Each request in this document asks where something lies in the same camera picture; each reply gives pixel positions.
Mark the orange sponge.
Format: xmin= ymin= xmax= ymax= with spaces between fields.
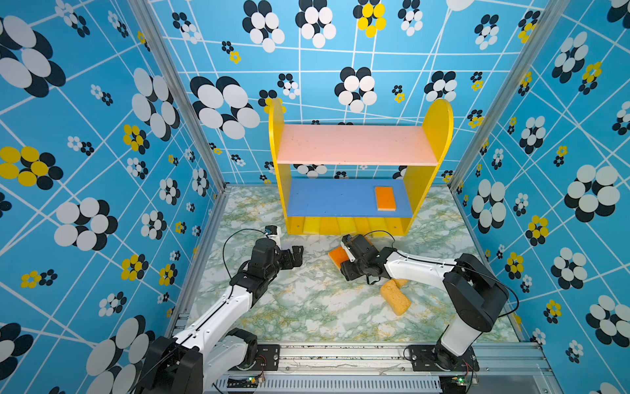
xmin=375 ymin=186 xmax=397 ymax=212
xmin=328 ymin=246 xmax=349 ymax=269

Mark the tan sponge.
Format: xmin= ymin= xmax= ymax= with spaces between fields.
xmin=395 ymin=279 xmax=409 ymax=288
xmin=380 ymin=280 xmax=412 ymax=316

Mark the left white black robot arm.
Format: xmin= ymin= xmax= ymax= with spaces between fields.
xmin=130 ymin=236 xmax=304 ymax=393

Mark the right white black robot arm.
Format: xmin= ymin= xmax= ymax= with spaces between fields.
xmin=329 ymin=235 xmax=511 ymax=370

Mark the yellow shelf with coloured boards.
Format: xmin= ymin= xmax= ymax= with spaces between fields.
xmin=268 ymin=99 xmax=454 ymax=236

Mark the tan sponge front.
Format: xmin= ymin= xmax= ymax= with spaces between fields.
xmin=380 ymin=280 xmax=412 ymax=316

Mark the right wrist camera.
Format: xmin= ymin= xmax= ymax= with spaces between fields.
xmin=341 ymin=234 xmax=355 ymax=262

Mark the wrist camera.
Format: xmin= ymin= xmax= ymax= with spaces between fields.
xmin=341 ymin=234 xmax=355 ymax=262
xmin=264 ymin=225 xmax=282 ymax=249

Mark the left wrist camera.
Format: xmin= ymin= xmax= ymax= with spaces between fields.
xmin=264 ymin=225 xmax=282 ymax=249

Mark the left black cable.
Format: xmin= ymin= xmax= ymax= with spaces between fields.
xmin=221 ymin=228 xmax=267 ymax=292

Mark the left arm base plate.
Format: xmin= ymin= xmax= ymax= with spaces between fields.
xmin=239 ymin=344 xmax=282 ymax=372

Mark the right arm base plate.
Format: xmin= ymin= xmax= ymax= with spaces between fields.
xmin=403 ymin=345 xmax=479 ymax=374

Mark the aluminium front rail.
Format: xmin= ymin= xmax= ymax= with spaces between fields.
xmin=203 ymin=342 xmax=562 ymax=393

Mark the left aluminium corner post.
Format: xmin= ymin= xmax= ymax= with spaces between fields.
xmin=129 ymin=0 xmax=226 ymax=195

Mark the aluminium corner post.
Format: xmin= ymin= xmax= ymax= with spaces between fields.
xmin=129 ymin=0 xmax=226 ymax=195
xmin=449 ymin=0 xmax=570 ymax=194

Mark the right aluminium corner post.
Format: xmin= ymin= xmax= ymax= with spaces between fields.
xmin=449 ymin=0 xmax=570 ymax=194

